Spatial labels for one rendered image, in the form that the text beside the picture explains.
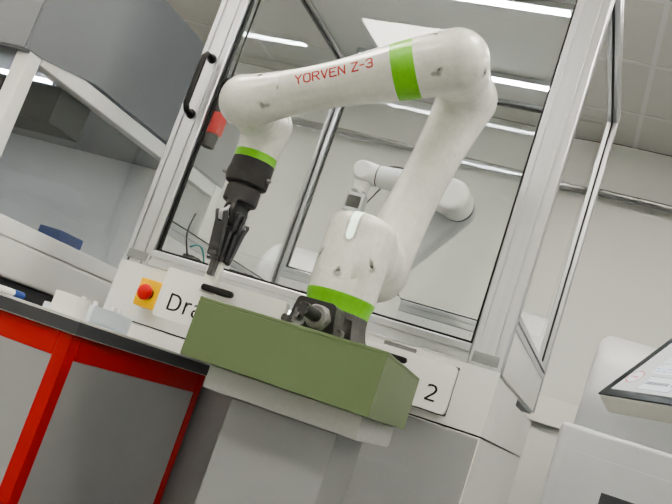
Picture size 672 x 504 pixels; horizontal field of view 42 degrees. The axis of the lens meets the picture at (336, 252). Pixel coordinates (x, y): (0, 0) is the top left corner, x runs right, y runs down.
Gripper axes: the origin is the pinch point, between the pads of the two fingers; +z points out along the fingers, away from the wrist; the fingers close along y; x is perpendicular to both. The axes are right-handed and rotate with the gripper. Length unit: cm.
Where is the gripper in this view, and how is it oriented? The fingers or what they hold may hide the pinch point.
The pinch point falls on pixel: (212, 277)
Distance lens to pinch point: 183.5
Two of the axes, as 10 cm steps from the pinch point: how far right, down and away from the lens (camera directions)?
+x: 9.0, 2.4, -3.5
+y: -2.9, -2.6, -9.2
